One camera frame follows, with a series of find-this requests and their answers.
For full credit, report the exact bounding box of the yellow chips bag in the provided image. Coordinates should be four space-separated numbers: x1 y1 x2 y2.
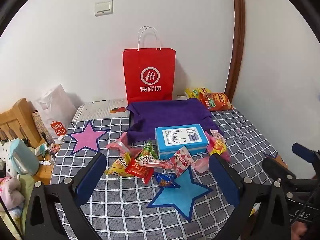
184 87 212 99

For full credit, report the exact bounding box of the purple cloth basket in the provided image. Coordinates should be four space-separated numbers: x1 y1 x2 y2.
124 98 224 145

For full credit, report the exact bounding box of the small pink white snack packet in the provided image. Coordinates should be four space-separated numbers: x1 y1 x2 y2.
209 129 224 140

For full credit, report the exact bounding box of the wooden headboard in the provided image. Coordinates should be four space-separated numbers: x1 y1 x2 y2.
0 97 44 148

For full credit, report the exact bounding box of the green snack packet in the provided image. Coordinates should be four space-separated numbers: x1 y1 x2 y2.
136 140 159 160

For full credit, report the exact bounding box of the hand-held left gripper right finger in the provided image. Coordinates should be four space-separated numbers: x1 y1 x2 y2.
209 154 292 240

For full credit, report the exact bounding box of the wooden side table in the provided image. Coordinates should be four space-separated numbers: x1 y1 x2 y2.
32 152 57 185

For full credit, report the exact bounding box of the cardboard box with orange print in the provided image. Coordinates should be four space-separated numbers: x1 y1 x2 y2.
72 94 200 122

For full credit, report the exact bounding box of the pink clear snack packet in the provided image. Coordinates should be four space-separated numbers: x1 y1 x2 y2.
105 132 143 157

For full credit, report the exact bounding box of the orange chips bag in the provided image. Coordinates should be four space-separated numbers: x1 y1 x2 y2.
199 92 234 112

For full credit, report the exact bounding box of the red paper bag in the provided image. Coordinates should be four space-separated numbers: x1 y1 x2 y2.
122 26 176 105

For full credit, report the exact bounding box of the blue snack packet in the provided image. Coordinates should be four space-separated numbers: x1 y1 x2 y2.
154 171 181 188

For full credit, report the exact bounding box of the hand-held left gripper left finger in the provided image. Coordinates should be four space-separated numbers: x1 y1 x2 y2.
24 152 108 240

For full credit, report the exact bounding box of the grey checked cloth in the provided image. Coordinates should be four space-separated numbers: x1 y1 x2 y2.
50 107 288 240

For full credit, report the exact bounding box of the yellow and pink snack packet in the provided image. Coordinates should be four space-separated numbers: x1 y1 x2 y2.
206 135 230 163

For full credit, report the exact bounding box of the blue paper star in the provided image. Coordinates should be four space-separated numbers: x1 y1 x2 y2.
146 166 214 222

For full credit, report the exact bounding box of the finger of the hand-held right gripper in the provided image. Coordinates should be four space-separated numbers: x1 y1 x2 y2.
292 142 320 167
262 155 297 183

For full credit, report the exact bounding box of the pink plush toy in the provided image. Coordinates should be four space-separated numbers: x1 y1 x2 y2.
0 176 25 210

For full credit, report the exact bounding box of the pink strawberry snack packet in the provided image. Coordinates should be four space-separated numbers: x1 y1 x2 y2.
169 146 193 178

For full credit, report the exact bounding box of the long pink snack packet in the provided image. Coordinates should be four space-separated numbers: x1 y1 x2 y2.
135 158 174 170

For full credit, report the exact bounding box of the patterned gift bag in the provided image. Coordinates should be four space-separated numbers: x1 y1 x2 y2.
31 110 54 144

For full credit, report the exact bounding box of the teal jug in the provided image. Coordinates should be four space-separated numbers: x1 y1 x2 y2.
6 138 40 177

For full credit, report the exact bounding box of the red snack packet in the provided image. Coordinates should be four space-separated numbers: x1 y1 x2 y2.
124 159 155 185

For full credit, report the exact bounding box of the white plastic bag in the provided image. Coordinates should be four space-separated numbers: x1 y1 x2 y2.
34 84 78 144

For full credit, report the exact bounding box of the brown wooden door frame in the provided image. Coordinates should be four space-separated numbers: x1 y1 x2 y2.
224 0 246 104

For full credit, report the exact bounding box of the blue tissue pack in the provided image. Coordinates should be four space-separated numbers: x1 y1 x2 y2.
154 124 210 160

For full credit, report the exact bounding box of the white wall switch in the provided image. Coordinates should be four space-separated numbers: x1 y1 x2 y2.
94 0 113 16

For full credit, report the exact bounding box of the pink paper star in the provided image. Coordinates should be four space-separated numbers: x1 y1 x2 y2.
67 120 111 156

